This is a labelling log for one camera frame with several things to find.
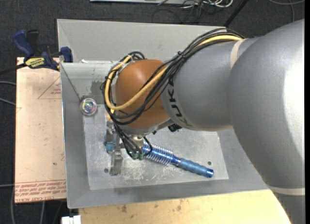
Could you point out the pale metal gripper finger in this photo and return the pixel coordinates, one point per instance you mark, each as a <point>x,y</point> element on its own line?
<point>110,132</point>
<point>116,163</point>

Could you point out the blue metal spring tool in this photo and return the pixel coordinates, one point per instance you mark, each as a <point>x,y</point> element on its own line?
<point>184,163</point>

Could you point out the brown cardboard board, red print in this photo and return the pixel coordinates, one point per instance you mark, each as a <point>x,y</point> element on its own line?
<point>38,131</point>

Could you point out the grey metal bin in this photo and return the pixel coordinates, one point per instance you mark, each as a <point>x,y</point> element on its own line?
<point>150,46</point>

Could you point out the clear glass ball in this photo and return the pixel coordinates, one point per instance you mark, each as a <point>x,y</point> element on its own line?
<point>88,106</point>

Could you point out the small blue object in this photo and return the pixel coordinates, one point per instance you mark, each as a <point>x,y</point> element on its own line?
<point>109,146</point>

